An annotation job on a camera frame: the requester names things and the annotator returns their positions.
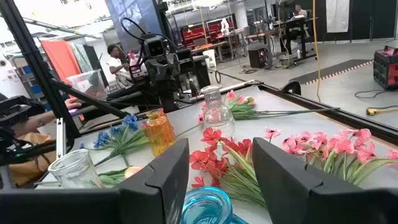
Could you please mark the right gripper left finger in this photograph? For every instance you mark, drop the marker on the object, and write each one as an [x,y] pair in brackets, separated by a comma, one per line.
[155,199]

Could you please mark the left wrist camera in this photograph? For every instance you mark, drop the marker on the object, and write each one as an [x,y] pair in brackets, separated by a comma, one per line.
[155,47]

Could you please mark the white hanging cloth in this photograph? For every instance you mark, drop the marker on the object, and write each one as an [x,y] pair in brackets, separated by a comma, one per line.
[337,15]

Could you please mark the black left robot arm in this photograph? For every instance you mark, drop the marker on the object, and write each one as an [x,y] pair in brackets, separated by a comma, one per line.
[199,74]

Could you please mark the clear patterned glass vase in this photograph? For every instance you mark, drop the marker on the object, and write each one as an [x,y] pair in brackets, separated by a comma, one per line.
[217,115]

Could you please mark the tall clear glass vase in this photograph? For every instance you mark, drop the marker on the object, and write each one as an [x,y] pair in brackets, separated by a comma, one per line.
[74,171]

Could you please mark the person's forearm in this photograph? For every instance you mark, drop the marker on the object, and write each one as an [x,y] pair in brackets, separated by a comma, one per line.
[34,121]

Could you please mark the clear plastic storage box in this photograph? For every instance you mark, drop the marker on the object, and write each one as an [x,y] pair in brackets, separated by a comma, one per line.
[84,82]

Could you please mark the red storage shelf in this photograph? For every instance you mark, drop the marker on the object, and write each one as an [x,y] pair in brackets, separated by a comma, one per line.
[192,32]

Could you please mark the tan fabric bag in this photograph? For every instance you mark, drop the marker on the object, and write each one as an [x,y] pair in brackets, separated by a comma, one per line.
[31,161]

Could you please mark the yellow glass vase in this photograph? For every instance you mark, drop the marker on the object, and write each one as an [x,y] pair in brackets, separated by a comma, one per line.
[159,133]

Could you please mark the blue glass vase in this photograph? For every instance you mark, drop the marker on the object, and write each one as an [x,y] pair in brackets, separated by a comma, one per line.
[205,207]

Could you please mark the person's hand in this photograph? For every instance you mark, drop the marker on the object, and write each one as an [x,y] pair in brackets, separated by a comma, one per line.
[73,103]

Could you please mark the black computer tower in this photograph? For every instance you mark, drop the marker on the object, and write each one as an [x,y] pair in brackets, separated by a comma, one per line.
[258,56]

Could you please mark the dark monitor screen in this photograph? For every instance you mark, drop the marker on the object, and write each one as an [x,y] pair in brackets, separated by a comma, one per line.
[133,18]

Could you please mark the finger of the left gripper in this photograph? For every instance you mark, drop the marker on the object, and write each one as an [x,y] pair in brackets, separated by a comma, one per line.
[139,76]
[186,58]

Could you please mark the black arched bracket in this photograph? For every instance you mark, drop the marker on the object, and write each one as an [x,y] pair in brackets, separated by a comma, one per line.
[292,82]

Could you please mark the pink bottle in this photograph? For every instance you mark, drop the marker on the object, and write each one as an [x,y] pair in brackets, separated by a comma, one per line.
[133,57]

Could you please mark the blue artificial flower bunch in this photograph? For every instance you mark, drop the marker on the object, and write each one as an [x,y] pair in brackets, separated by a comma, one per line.
[118,137]

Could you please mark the black partition panels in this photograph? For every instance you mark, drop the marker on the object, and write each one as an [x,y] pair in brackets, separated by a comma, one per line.
[363,18]

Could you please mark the orange-red fabric panel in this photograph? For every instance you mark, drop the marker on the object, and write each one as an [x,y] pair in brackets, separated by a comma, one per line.
[60,59]

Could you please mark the white waste bin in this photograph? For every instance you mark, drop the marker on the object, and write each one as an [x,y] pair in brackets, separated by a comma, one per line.
[210,58]

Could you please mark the pink artificial flower bunch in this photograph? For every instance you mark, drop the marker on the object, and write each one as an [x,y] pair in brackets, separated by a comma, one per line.
[342,144]
[230,95]

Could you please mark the person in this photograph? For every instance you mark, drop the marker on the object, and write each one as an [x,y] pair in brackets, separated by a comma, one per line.
[300,12]
[115,62]

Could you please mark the black rolling desk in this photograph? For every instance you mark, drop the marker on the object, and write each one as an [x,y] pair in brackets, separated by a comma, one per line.
[293,26]

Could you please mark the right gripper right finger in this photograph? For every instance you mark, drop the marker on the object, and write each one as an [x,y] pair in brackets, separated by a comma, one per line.
[289,193]

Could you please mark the striped-edge black floor mat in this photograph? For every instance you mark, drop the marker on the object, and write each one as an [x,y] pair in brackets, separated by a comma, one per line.
[335,70]

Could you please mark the red black power station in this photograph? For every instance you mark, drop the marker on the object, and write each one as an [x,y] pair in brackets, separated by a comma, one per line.
[385,67]

